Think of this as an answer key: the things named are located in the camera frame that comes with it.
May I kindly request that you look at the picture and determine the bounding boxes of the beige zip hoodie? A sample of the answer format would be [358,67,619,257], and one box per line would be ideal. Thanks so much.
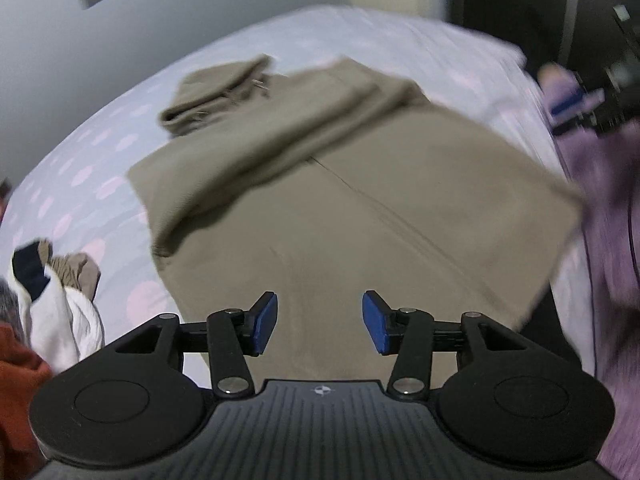
[128,55,584,382]

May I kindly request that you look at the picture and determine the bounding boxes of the purple garment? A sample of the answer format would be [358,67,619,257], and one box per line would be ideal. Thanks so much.
[541,62,640,480]

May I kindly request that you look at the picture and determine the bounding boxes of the white garment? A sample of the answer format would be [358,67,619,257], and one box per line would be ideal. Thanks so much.
[6,266,104,374]

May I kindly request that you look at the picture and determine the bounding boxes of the orange garment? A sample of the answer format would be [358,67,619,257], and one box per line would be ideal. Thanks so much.
[1,323,52,479]

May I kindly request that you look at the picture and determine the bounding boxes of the khaki folded garment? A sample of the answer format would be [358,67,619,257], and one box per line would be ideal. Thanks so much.
[37,238,101,301]

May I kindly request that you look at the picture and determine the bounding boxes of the grey fuzzy garment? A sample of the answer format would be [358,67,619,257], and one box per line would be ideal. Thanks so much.
[0,278,25,344]

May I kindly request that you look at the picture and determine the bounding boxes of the polka dot bed sheet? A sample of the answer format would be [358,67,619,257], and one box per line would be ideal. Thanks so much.
[0,3,597,380]

